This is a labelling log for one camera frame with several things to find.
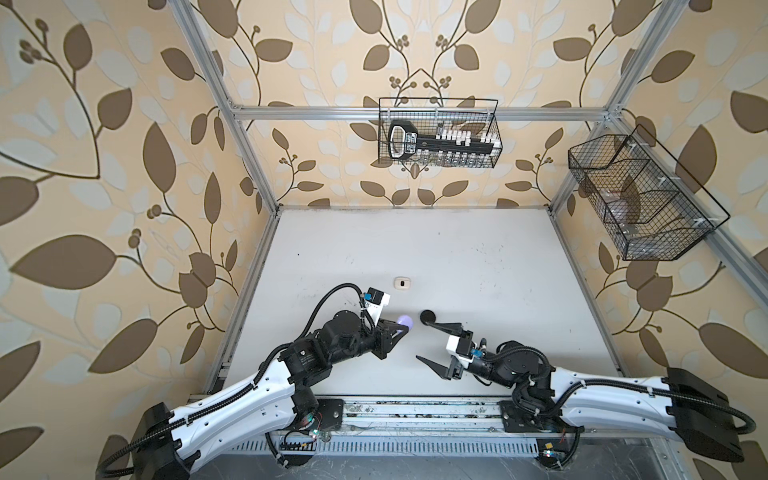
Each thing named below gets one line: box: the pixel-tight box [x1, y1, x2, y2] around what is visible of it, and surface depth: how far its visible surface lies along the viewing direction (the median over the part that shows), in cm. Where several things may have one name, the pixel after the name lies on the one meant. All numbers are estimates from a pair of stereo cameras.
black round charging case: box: [420, 309, 436, 326], surface depth 93 cm
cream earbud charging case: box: [394, 276, 412, 290], surface depth 98 cm
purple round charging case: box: [397, 314, 414, 331], surface depth 72 cm
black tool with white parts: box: [388, 121, 501, 165], surface depth 86 cm
